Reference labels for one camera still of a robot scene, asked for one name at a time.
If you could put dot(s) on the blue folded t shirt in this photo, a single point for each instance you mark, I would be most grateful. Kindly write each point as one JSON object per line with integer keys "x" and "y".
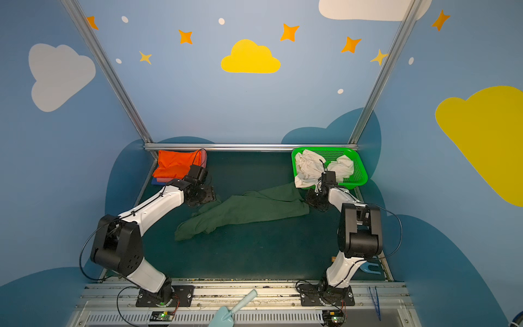
{"x": 160, "y": 181}

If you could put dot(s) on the orange folded t shirt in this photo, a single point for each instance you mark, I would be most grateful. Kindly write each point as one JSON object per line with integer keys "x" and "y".
{"x": 177, "y": 163}

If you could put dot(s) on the green plastic basket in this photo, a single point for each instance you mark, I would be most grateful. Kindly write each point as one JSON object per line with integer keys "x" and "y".
{"x": 360, "y": 176}

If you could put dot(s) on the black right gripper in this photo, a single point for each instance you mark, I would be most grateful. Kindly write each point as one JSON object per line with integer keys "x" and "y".
{"x": 317, "y": 200}

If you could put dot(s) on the white t shirt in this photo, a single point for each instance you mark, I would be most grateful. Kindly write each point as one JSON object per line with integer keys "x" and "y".
{"x": 310, "y": 165}

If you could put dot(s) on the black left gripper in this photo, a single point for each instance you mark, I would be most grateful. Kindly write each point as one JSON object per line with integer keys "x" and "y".
{"x": 205, "y": 195}

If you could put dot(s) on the right green circuit board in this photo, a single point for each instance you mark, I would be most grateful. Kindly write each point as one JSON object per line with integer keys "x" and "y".
{"x": 333, "y": 318}

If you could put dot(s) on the dark green t shirt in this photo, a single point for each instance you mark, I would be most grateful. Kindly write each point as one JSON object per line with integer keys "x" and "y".
{"x": 275, "y": 203}

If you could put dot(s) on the pink folded t shirt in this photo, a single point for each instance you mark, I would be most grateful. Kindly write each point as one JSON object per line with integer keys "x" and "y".
{"x": 204, "y": 159}

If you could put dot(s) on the aluminium right frame post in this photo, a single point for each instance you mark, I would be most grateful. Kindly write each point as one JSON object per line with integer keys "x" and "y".
{"x": 415, "y": 10}

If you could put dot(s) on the aluminium left frame post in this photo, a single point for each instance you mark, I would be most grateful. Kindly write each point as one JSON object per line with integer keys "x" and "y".
{"x": 78, "y": 17}

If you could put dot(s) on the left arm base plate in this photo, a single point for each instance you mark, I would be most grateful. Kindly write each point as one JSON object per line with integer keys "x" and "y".
{"x": 169, "y": 296}

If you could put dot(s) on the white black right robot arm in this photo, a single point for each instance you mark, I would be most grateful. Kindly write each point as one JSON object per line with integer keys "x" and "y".
{"x": 359, "y": 237}

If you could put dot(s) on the teal toy trowel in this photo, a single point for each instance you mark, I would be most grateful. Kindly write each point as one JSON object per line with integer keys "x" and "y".
{"x": 224, "y": 316}

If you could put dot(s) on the aluminium back frame rail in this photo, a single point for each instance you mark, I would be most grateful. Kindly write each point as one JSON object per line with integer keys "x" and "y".
{"x": 258, "y": 148}

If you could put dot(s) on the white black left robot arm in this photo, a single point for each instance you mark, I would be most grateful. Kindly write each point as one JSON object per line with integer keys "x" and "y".
{"x": 118, "y": 244}

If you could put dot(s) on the green circuit board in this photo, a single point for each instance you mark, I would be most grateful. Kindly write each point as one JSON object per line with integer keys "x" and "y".
{"x": 333, "y": 318}
{"x": 162, "y": 316}

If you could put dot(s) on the aluminium frame post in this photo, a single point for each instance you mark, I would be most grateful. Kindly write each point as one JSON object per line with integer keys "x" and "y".
{"x": 78, "y": 17}
{"x": 415, "y": 10}

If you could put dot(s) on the wooden handled blue tool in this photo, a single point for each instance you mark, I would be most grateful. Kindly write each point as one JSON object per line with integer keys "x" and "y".
{"x": 372, "y": 267}

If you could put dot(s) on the left green circuit board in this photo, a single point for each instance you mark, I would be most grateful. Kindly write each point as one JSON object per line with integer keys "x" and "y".
{"x": 162, "y": 316}

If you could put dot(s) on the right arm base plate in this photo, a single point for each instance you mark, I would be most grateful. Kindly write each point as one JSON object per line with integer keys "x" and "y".
{"x": 320, "y": 295}

